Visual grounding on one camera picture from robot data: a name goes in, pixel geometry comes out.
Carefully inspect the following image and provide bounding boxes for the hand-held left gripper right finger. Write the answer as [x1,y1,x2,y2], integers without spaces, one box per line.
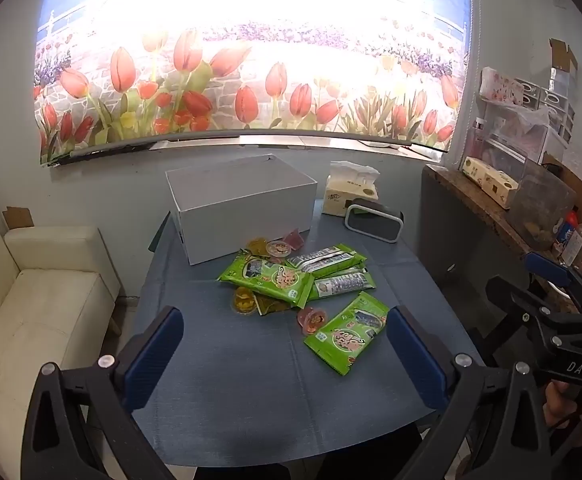
[387,305,562,480]

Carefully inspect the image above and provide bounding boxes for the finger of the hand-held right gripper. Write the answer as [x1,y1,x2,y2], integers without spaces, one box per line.
[485,276,582,361]
[523,251,582,321]

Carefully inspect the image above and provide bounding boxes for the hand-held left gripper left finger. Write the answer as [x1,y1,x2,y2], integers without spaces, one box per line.
[21,306,186,480]

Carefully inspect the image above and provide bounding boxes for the green snack packet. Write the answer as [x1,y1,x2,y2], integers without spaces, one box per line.
[304,291,390,376]
[218,249,316,309]
[312,267,374,301]
[286,243,368,272]

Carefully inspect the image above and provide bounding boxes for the orange jelly cup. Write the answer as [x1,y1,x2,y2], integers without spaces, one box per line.
[228,287,259,316]

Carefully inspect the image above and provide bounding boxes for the pink jelly cup cartoon lid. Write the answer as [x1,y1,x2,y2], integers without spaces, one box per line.
[296,306,329,337]

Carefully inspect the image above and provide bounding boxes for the white cardboard box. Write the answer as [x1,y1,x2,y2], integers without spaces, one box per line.
[165,154,318,266]

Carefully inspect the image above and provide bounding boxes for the person's right hand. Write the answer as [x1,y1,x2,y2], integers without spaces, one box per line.
[543,380,582,453]

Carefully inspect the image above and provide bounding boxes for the bottle with blue label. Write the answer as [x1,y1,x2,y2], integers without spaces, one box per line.
[553,212,582,263]

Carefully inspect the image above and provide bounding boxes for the clear plastic container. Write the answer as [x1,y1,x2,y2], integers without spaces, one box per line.
[508,160,578,251]

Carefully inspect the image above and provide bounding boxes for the stone top side counter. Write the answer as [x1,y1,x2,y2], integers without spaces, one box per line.
[422,164,582,311]

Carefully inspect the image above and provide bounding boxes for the cream patterned carton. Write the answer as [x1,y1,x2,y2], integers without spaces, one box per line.
[461,156,519,209]

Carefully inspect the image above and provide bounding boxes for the blue tablecloth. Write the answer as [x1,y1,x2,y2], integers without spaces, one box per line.
[130,212,486,468]

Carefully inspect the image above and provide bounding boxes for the white leather sofa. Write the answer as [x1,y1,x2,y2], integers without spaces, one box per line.
[0,189,122,461]

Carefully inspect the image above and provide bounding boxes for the clear storage drawers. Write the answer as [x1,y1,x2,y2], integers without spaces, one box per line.
[471,77,578,166]

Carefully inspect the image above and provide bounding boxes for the black speaker with white rim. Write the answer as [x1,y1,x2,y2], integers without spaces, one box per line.
[344,200,406,244]

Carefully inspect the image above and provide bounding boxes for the cream tissue pack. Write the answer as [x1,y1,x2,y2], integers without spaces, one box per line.
[322,161,380,218]

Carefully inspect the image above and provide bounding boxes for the floral print box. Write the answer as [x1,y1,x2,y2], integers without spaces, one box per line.
[481,69,524,106]

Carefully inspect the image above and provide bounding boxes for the brown cardboard sheet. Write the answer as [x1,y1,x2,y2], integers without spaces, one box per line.
[2,206,35,231]

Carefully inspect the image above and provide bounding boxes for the folded cardboard flap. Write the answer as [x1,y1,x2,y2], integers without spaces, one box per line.
[549,38,578,73]

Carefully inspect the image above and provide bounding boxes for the tulip print window blind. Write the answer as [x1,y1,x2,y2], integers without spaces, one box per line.
[33,0,474,166]

